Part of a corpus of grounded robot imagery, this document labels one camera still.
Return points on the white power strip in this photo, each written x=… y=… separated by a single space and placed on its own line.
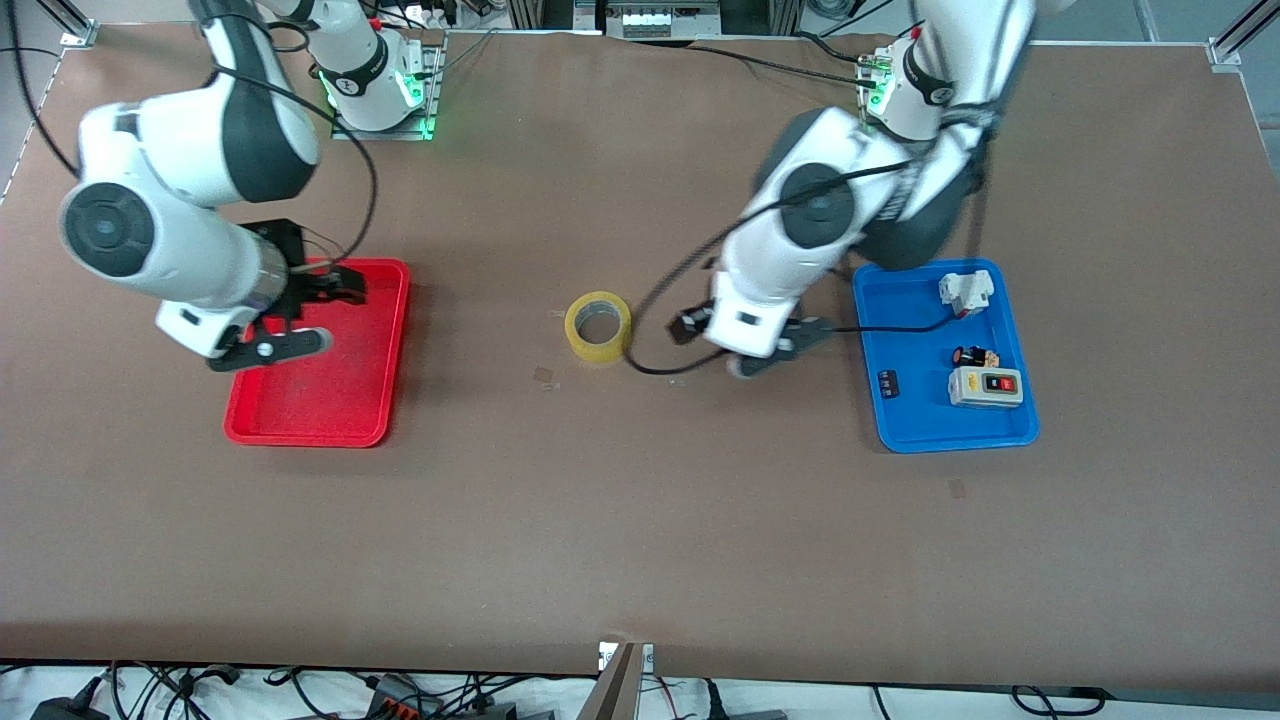
x=650 y=18

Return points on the aluminium frame profile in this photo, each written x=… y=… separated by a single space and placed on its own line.
x=1250 y=25
x=60 y=10

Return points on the blue plastic tray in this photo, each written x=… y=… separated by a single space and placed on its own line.
x=920 y=420

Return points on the red plastic tray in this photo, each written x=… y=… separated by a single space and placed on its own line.
x=330 y=400

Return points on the small black terminal block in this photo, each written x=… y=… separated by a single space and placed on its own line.
x=888 y=385

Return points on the black power adapter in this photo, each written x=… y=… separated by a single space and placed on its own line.
x=70 y=708

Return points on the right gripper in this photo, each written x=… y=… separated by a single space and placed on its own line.
x=283 y=246

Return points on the grey switch box red button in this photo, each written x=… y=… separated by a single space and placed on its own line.
x=985 y=388

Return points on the white electrical connector block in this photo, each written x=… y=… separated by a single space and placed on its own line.
x=965 y=292

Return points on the aluminium corner bracket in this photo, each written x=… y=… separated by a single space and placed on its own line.
x=78 y=35
x=1225 y=52

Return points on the metal camera post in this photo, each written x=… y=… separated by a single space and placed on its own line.
x=615 y=690

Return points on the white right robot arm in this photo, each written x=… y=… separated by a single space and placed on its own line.
x=180 y=150

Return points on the small black orange component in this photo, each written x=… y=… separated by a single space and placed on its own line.
x=975 y=356

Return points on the yellow tape roll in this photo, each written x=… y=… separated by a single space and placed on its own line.
x=598 y=350

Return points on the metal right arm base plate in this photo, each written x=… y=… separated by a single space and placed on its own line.
x=438 y=90

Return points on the orange black device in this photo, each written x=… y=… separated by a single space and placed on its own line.
x=400 y=700

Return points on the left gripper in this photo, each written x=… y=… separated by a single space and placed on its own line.
x=688 y=326

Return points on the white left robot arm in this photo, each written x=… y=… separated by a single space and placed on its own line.
x=770 y=270

